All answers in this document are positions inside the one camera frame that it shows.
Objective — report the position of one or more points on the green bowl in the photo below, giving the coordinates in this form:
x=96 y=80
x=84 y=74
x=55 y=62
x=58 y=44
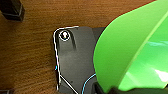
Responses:
x=133 y=50

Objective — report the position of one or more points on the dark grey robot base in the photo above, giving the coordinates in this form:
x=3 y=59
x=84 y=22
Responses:
x=75 y=56

